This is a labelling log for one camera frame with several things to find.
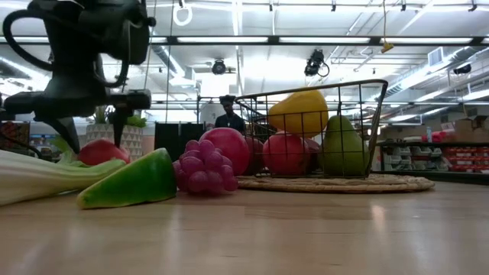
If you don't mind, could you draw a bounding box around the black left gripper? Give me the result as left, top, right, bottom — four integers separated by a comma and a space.
3, 0, 152, 154

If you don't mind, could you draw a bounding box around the small red tomato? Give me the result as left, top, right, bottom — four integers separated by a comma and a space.
77, 137, 131, 167

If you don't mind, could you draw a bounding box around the yellow apple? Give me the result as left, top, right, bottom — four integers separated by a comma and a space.
267, 89, 330, 139

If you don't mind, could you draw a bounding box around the dark maroon apple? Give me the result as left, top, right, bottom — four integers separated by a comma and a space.
305, 137, 322, 175

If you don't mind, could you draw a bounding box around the green pear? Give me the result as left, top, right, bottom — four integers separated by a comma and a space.
319, 114, 371, 178

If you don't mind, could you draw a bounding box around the metal wire basket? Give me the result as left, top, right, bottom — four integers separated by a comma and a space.
235, 79, 390, 180

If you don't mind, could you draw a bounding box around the green plant in patterned pot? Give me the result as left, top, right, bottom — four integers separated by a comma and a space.
86, 105, 148, 161

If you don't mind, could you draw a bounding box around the watermelon slice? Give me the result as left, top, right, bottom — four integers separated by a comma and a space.
76, 147, 179, 210

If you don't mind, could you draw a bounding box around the celery stalk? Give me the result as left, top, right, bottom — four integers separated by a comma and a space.
0, 135, 127, 207

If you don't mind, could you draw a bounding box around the black panel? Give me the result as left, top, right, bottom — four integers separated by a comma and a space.
154, 121, 206, 162

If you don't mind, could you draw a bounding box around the purple grape bunch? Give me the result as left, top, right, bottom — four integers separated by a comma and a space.
171, 139, 240, 196

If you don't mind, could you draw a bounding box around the pink red apple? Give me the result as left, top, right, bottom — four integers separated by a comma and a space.
198, 127, 251, 176

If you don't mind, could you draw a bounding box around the person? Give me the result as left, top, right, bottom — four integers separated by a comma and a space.
212, 94, 248, 135

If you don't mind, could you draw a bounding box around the overhead rig bar with lights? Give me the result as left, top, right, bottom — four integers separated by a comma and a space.
0, 35, 489, 46

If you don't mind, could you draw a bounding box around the white ceiling vent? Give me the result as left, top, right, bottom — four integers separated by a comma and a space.
427, 46, 445, 66

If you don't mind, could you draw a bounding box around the storage shelf with bins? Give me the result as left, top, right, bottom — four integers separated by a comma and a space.
376, 141, 489, 184

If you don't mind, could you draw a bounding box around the cardboard box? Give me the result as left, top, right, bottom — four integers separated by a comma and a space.
452, 116, 489, 144

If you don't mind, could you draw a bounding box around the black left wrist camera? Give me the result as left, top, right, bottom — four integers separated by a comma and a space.
124, 0, 157, 65

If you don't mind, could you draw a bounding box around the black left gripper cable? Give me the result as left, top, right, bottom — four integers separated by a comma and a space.
2, 8, 131, 89

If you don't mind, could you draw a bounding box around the white cable ring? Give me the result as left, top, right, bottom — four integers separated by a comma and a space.
172, 3, 194, 27

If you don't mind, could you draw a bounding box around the black round ceiling camera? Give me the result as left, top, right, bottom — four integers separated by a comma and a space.
211, 59, 228, 76

